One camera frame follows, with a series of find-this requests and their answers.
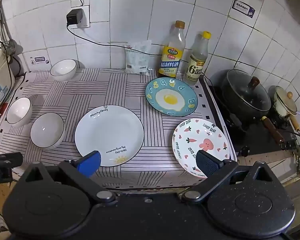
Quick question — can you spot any white bunny carrot plate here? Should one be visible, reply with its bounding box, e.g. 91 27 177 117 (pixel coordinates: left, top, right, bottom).
172 118 232 178

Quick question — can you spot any white sun plate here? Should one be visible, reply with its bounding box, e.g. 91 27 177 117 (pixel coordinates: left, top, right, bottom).
75 105 144 167

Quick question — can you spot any white bowl front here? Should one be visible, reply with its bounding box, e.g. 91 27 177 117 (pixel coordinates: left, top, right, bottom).
30 113 65 150

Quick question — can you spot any white bowl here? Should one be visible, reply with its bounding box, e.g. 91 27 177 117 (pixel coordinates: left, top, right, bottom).
50 59 77 82
6 97 32 127
30 113 65 150

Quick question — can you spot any blue fried egg plate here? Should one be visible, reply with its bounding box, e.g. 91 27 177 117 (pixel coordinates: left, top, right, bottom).
145 77 198 117

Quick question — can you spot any white bowl back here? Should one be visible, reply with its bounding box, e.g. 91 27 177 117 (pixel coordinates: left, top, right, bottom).
50 59 77 82

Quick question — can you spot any black gas stove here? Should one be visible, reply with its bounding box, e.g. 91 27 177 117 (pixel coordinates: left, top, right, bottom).
205 74 300 158

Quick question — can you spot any striped table mat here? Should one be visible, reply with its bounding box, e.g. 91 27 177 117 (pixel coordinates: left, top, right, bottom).
0 69 236 189

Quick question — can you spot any black wok with lid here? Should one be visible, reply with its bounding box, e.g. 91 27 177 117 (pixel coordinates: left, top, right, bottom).
212 69 285 148

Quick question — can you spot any cream small saucepan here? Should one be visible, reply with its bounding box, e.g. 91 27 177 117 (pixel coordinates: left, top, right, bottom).
273 86 300 134

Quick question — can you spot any warning label sticker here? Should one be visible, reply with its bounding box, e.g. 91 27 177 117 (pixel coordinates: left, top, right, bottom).
30 56 50 65

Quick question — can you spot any clear vinegar bottle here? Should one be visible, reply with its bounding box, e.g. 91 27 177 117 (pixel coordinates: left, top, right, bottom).
183 31 211 86

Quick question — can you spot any white salt bag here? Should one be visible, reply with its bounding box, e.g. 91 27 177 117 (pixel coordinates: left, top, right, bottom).
125 40 152 76

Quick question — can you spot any yellow label cooking wine bottle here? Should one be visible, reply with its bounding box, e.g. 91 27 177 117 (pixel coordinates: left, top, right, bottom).
158 21 186 78

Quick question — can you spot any black power adapter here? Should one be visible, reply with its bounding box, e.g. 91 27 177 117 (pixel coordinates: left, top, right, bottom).
66 8 83 26

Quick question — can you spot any black power cable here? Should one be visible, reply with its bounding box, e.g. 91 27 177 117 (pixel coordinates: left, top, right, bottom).
39 0 166 55

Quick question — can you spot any white wall socket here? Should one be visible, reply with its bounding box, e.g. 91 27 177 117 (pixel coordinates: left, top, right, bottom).
70 5 90 29

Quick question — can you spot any blue wall sticker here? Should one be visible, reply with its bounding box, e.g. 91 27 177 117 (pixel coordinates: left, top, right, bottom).
232 0 255 18

